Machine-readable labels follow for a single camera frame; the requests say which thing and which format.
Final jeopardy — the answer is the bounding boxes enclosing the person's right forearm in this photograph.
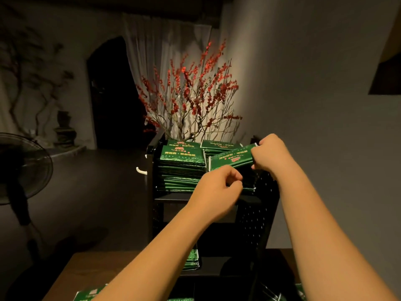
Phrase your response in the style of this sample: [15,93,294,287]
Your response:
[274,163,398,301]

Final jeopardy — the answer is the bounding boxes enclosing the red berry branches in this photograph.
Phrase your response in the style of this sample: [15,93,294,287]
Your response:
[137,39,244,143]

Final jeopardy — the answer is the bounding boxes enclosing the person's left forearm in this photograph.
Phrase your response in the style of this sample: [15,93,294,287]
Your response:
[94,207,214,301]

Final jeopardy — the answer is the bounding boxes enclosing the white curtain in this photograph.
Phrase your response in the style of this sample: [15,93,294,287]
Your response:
[122,13,213,123]

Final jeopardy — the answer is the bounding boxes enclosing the pile of green packets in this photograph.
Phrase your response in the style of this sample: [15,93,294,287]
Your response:
[73,284,308,301]

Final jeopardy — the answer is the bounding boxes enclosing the person's right hand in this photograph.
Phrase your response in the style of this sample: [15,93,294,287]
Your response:
[251,133,297,181]

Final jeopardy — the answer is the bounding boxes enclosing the person's left hand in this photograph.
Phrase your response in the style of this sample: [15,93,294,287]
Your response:
[187,165,244,224]

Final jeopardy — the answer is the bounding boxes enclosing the black standing fan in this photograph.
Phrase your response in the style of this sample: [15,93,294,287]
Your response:
[0,133,55,262]

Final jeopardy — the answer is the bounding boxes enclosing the dark vase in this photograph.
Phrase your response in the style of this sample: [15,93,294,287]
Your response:
[53,110,78,148]

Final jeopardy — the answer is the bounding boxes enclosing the bare branched tree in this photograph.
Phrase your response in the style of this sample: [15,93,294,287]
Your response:
[0,18,75,138]

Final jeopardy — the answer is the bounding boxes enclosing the black metal shelf rack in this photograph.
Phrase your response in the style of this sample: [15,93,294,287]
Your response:
[145,131,281,301]

